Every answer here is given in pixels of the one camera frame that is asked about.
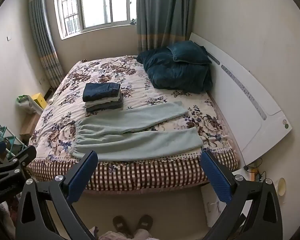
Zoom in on bed with floral sheet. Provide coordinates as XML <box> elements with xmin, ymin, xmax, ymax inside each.
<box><xmin>25</xmin><ymin>55</ymin><xmax>240</xmax><ymax>192</ymax></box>

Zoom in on white headboard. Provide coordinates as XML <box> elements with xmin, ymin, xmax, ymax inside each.
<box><xmin>189</xmin><ymin>32</ymin><xmax>293</xmax><ymax>165</ymax></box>

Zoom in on person's pajama leg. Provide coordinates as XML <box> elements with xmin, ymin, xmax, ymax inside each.
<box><xmin>90</xmin><ymin>226</ymin><xmax>152</xmax><ymax>240</ymax></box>

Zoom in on orange power strip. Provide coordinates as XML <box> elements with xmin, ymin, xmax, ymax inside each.
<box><xmin>244</xmin><ymin>164</ymin><xmax>263</xmax><ymax>181</ymax></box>

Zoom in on window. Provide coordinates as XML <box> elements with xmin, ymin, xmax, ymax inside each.
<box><xmin>54</xmin><ymin>0</ymin><xmax>138</xmax><ymax>40</ymax></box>

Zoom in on dark teal pillow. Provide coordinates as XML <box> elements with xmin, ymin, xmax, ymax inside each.
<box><xmin>167</xmin><ymin>41</ymin><xmax>212</xmax><ymax>64</ymax></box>

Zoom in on light green fleece pants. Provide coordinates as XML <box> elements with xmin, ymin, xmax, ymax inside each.
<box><xmin>69</xmin><ymin>101</ymin><xmax>203</xmax><ymax>159</ymax></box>

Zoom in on folded white pants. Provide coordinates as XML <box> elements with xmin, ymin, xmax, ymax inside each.
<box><xmin>84</xmin><ymin>94</ymin><xmax>123</xmax><ymax>108</ymax></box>

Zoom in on cardboard box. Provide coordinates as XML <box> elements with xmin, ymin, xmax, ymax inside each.
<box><xmin>20</xmin><ymin>114</ymin><xmax>43</xmax><ymax>140</ymax></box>

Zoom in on grey-blue striped curtain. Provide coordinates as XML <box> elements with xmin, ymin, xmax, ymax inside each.
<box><xmin>136</xmin><ymin>0</ymin><xmax>198</xmax><ymax>53</ymax></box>
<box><xmin>27</xmin><ymin>0</ymin><xmax>65</xmax><ymax>88</ymax></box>

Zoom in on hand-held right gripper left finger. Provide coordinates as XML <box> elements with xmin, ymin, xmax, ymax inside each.
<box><xmin>15</xmin><ymin>151</ymin><xmax>98</xmax><ymax>240</ymax></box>

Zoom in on yellow box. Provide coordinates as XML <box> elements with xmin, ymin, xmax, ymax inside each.
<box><xmin>31</xmin><ymin>93</ymin><xmax>47</xmax><ymax>110</ymax></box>

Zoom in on teal metal rack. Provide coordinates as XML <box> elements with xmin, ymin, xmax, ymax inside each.
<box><xmin>0</xmin><ymin>120</ymin><xmax>24</xmax><ymax>165</ymax></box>

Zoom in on brown slipper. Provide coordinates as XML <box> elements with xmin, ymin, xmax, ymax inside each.
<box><xmin>112</xmin><ymin>216</ymin><xmax>133</xmax><ymax>238</ymax></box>
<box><xmin>136</xmin><ymin>214</ymin><xmax>153</xmax><ymax>233</ymax></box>

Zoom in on round cream wall disc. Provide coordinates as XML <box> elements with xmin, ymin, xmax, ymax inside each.
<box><xmin>277</xmin><ymin>177</ymin><xmax>287</xmax><ymax>197</ymax></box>

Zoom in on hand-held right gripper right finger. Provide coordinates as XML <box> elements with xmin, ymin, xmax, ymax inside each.
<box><xmin>200</xmin><ymin>150</ymin><xmax>283</xmax><ymax>240</ymax></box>

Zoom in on white plastic bag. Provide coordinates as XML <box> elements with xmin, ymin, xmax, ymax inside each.
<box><xmin>15</xmin><ymin>97</ymin><xmax>44</xmax><ymax>115</ymax></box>

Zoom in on dark teal blanket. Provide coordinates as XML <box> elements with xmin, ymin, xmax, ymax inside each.
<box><xmin>136</xmin><ymin>46</ymin><xmax>213</xmax><ymax>90</ymax></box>

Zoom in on white nightstand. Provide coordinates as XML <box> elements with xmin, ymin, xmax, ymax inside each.
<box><xmin>200</xmin><ymin>169</ymin><xmax>255</xmax><ymax>228</ymax></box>

